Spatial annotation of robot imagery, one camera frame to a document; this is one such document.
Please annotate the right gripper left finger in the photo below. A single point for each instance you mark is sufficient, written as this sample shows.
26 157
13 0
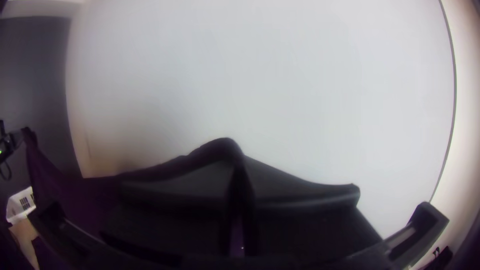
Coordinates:
176 187

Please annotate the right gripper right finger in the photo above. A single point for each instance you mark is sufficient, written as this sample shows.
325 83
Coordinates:
300 210

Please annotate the black t-shirt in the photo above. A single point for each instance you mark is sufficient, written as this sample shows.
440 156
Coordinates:
75 195

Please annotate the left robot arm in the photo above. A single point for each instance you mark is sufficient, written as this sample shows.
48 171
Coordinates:
5 144

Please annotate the white laundry basket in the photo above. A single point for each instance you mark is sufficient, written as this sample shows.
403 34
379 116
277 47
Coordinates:
20 204

